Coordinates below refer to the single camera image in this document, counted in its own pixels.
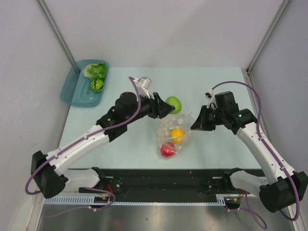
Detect left aluminium corner post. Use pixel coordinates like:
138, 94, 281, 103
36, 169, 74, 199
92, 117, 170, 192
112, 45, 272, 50
35, 0, 76, 66

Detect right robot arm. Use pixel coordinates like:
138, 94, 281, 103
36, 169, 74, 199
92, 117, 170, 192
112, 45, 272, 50
191, 90, 308, 213

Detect white cable duct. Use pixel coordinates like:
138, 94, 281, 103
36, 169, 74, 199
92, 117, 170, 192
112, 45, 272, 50
44, 195, 226, 206

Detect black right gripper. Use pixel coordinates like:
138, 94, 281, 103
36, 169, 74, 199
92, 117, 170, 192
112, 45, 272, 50
191, 105, 226, 131

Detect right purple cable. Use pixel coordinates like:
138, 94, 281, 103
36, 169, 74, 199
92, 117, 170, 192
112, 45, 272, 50
210, 80, 301, 229

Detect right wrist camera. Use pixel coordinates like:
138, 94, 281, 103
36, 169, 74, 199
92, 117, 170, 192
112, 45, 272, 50
205, 89, 216, 104

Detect aluminium corner post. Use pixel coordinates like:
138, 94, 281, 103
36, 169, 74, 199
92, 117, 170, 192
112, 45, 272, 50
245, 0, 293, 74
35, 0, 76, 66

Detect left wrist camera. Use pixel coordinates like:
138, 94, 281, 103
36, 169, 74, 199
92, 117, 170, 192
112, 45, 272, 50
133, 77, 152, 98

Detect right aluminium corner post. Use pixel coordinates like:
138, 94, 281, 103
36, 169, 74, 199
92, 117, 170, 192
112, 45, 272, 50
245, 0, 293, 74

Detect teal plastic bin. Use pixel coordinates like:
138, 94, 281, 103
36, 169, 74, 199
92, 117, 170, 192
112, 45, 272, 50
60, 59, 109, 107

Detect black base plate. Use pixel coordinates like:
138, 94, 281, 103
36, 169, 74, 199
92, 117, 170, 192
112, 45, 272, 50
48, 168, 282, 210

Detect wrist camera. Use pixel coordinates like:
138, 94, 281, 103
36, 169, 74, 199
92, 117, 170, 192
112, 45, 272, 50
205, 89, 216, 104
133, 77, 152, 98

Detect green fake pepper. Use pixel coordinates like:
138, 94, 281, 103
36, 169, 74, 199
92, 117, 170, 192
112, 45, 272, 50
166, 96, 182, 114

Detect front aluminium rail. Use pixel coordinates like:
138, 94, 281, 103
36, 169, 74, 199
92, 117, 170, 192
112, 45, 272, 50
35, 175, 298, 196

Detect clear polka dot zip bag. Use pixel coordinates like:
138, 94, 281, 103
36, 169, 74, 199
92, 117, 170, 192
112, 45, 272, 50
157, 111, 194, 158

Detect green fake lettuce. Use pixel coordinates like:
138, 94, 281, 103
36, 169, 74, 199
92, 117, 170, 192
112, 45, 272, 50
83, 63, 108, 79

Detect yellow fake food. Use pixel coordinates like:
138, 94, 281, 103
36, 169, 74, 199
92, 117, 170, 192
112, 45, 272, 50
170, 128, 185, 143

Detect red fake tomato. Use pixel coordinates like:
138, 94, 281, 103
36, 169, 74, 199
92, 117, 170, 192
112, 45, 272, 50
160, 142, 176, 157

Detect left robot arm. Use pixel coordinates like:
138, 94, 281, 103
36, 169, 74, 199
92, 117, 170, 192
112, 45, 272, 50
30, 92, 175, 199

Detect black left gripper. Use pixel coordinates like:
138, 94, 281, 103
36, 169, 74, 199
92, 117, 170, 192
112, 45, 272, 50
125, 91, 175, 125

